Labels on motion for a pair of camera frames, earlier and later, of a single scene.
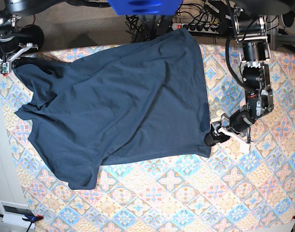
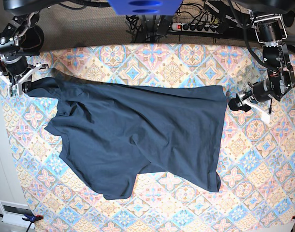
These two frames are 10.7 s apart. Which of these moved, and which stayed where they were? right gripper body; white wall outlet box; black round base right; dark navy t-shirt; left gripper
Moved: right gripper body; left gripper; dark navy t-shirt
Stayed: white wall outlet box; black round base right
